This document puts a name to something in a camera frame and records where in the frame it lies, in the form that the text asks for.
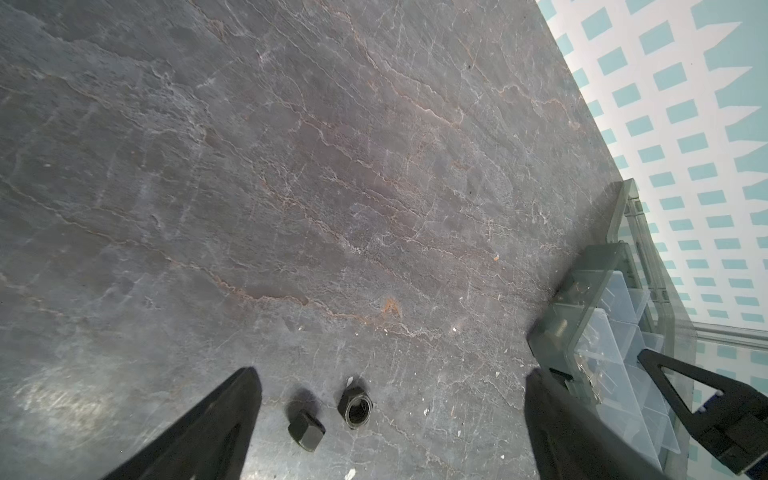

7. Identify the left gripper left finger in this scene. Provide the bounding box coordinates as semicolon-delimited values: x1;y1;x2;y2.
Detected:
105;367;262;479

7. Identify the grey plastic organizer box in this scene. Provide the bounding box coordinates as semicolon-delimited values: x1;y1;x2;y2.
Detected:
527;180;696;479

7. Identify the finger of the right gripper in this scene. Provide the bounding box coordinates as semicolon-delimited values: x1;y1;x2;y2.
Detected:
638;349;767;476

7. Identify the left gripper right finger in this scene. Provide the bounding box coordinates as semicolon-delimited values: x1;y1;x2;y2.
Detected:
524;368;665;479

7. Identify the black small nut left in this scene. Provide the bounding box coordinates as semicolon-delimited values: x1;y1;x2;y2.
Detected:
288;409;326;452

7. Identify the dark ring washer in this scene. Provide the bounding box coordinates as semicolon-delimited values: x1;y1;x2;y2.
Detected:
337;386;373;430

